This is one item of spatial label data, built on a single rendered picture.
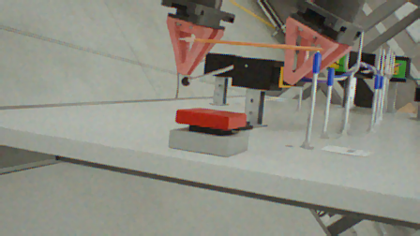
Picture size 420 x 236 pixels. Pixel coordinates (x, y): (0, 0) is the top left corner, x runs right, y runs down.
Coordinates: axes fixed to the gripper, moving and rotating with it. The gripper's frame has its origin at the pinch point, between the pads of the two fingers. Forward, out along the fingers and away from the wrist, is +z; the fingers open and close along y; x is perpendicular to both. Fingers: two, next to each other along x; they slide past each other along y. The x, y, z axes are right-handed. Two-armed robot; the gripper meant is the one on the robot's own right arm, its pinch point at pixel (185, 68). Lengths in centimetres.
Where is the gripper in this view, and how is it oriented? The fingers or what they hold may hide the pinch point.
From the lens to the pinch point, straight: 77.6
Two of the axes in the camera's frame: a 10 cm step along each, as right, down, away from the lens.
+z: -2.4, 9.5, 1.8
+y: 5.1, -0.4, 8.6
